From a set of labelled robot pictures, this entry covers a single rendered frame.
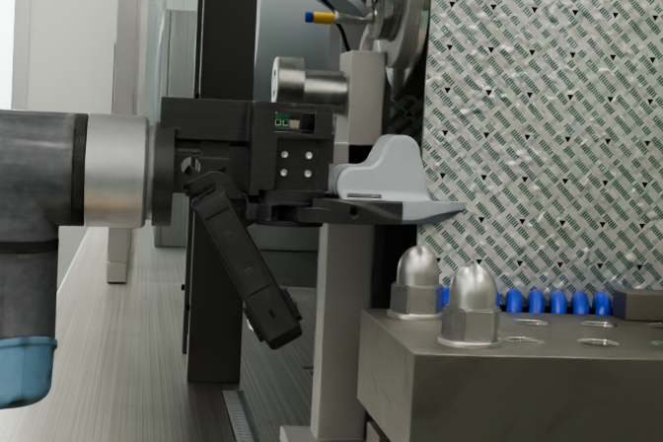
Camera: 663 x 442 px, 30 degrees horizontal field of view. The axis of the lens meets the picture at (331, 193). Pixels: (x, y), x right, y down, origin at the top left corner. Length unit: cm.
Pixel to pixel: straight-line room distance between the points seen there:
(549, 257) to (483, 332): 20
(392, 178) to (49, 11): 565
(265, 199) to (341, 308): 16
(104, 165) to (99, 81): 561
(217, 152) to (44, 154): 11
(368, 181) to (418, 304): 10
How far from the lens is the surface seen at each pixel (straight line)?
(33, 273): 81
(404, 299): 78
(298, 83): 92
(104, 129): 81
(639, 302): 84
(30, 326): 82
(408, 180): 83
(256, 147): 80
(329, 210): 80
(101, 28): 641
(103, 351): 133
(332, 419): 95
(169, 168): 80
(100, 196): 80
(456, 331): 69
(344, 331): 94
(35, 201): 81
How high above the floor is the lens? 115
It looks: 3 degrees down
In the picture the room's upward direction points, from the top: 3 degrees clockwise
